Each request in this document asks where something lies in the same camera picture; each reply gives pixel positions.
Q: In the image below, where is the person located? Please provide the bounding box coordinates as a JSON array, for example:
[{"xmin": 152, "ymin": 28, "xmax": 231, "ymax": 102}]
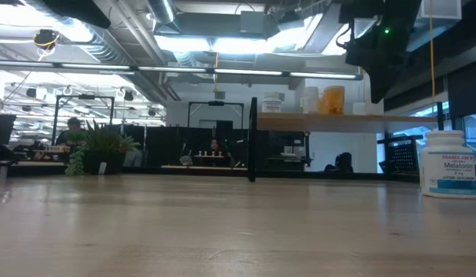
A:
[
  {"xmin": 55, "ymin": 117, "xmax": 88, "ymax": 149},
  {"xmin": 208, "ymin": 138, "xmax": 234, "ymax": 167}
]

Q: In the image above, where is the black workstation frame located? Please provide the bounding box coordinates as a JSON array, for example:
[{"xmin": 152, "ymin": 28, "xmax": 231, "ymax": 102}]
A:
[
  {"xmin": 51, "ymin": 94, "xmax": 116, "ymax": 147},
  {"xmin": 186, "ymin": 100, "xmax": 245, "ymax": 130}
]

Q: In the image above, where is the wooden background desk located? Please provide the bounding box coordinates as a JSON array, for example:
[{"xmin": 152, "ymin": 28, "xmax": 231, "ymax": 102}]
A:
[{"xmin": 6, "ymin": 159, "xmax": 68, "ymax": 167}]

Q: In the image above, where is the white bottle with printed label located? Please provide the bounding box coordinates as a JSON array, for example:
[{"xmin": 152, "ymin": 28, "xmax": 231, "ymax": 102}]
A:
[{"xmin": 261, "ymin": 91, "xmax": 284, "ymax": 114}]

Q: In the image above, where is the black partition wall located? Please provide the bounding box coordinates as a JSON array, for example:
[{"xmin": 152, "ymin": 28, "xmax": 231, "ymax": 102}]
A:
[{"xmin": 124, "ymin": 123, "xmax": 250, "ymax": 169}]

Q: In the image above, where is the long ceiling light strip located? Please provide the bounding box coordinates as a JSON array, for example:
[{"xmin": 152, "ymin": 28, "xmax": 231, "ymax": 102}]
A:
[{"xmin": 0, "ymin": 59, "xmax": 364, "ymax": 81}]

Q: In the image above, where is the black chair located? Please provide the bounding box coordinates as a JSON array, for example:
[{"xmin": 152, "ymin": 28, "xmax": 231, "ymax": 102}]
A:
[{"xmin": 323, "ymin": 152, "xmax": 355, "ymax": 173}]

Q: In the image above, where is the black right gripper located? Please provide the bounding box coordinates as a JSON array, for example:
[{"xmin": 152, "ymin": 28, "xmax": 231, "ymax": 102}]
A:
[{"xmin": 339, "ymin": 0, "xmax": 423, "ymax": 105}]

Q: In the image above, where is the black perforated panel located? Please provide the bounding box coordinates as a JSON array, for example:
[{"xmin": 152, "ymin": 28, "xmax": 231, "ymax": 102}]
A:
[{"xmin": 377, "ymin": 132, "xmax": 424, "ymax": 174}]

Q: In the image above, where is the potted succulent plant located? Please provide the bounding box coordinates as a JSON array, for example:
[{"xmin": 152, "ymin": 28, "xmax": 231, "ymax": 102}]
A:
[{"xmin": 63, "ymin": 119, "xmax": 141, "ymax": 177}]

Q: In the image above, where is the wooden shelf board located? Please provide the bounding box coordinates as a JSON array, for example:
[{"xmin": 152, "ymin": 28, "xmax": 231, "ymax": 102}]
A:
[{"xmin": 256, "ymin": 112, "xmax": 439, "ymax": 135}]

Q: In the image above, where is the black background workstation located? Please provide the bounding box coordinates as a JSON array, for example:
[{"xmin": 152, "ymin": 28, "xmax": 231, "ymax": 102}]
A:
[{"xmin": 257, "ymin": 130, "xmax": 311, "ymax": 172}]

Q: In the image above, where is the black shelf post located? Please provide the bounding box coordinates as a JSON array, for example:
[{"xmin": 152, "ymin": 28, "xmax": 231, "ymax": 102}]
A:
[
  {"xmin": 248, "ymin": 96, "xmax": 259, "ymax": 183},
  {"xmin": 436, "ymin": 101, "xmax": 445, "ymax": 132}
]

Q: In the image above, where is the white Melatonin bottle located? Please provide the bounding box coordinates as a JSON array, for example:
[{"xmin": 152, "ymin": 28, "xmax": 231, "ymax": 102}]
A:
[{"xmin": 418, "ymin": 129, "xmax": 476, "ymax": 199}]

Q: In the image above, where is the silver spiral air duct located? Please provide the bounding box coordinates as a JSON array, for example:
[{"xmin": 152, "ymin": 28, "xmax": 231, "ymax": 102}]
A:
[{"xmin": 24, "ymin": 0, "xmax": 181, "ymax": 105}]

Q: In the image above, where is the black ceiling cord reel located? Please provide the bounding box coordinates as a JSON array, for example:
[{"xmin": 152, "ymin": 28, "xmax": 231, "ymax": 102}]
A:
[{"xmin": 32, "ymin": 28, "xmax": 62, "ymax": 62}]

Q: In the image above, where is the clear bottle with grey label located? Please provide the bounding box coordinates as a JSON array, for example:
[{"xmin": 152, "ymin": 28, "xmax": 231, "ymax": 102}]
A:
[{"xmin": 303, "ymin": 86, "xmax": 320, "ymax": 115}]

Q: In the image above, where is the black monitor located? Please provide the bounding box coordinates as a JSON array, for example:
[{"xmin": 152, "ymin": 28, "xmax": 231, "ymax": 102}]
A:
[{"xmin": 0, "ymin": 113, "xmax": 17, "ymax": 145}]

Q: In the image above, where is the white ceiling air unit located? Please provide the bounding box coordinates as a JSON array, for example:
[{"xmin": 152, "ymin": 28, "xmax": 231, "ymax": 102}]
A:
[{"xmin": 421, "ymin": 0, "xmax": 462, "ymax": 21}]

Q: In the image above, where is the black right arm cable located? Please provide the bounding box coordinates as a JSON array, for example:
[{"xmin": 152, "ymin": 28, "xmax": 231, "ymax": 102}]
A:
[{"xmin": 335, "ymin": 25, "xmax": 354, "ymax": 50}]

